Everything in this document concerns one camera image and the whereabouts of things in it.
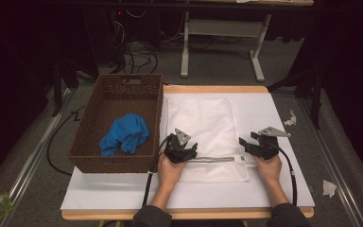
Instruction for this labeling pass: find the black stand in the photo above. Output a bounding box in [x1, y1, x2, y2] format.
[50, 58, 80, 118]
[266, 67, 325, 131]

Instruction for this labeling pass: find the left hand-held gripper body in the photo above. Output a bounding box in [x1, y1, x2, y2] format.
[164, 128, 199, 165]

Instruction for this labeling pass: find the black floor cable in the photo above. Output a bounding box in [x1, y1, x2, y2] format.
[45, 105, 88, 177]

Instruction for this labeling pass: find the person's left hand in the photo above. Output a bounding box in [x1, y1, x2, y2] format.
[157, 153, 189, 190]

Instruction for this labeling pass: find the white table cover board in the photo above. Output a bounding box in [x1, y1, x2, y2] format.
[60, 92, 316, 212]

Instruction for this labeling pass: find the white metal desk frame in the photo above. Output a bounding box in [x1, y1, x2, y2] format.
[180, 10, 272, 83]

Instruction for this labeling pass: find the tangle of black cables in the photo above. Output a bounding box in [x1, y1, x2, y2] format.
[112, 40, 159, 76]

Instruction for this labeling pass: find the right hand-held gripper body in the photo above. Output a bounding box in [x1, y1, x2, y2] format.
[251, 126, 291, 161]

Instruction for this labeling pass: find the white mesh laundry bag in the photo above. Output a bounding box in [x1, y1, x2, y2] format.
[165, 97, 257, 183]

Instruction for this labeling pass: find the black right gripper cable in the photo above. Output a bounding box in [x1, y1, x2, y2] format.
[270, 143, 299, 207]

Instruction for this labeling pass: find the dark computer case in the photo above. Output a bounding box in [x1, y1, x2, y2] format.
[108, 8, 160, 48]

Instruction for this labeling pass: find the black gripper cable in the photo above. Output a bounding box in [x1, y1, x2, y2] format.
[141, 134, 173, 208]
[270, 143, 299, 207]

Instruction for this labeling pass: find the person's right hand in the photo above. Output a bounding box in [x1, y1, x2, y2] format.
[252, 154, 284, 185]

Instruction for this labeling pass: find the crumpled white paper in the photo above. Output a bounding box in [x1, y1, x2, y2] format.
[284, 109, 298, 128]
[322, 179, 337, 199]

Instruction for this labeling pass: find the blue cloth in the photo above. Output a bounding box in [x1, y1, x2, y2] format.
[98, 113, 151, 158]

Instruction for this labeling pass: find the wooden table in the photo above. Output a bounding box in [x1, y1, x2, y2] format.
[60, 84, 316, 221]

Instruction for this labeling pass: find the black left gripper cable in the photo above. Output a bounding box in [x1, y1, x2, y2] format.
[141, 134, 173, 208]

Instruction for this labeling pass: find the metal floor rail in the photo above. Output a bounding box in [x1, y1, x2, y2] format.
[298, 97, 362, 227]
[0, 88, 74, 227]

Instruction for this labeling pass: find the brown woven basket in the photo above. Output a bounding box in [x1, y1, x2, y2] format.
[68, 73, 165, 174]

